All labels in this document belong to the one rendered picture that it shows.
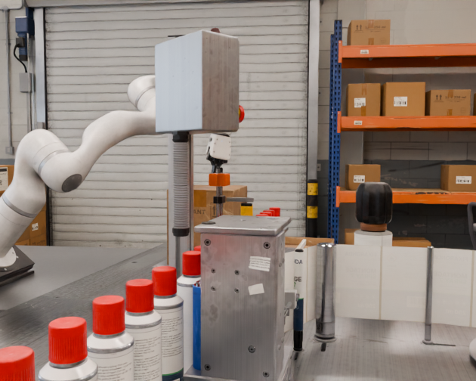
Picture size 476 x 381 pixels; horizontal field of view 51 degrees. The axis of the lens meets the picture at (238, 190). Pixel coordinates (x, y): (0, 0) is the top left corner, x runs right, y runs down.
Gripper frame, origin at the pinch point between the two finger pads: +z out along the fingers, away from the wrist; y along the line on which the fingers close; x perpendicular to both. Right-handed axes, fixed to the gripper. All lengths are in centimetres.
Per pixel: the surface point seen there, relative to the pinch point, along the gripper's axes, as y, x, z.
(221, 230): -87, -119, 10
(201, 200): -25.8, -28.7, 11.5
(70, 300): -70, -35, 43
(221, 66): -70, -90, -19
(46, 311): -79, -41, 44
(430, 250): -39, -121, 11
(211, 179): -57, -74, 3
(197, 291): -87, -115, 19
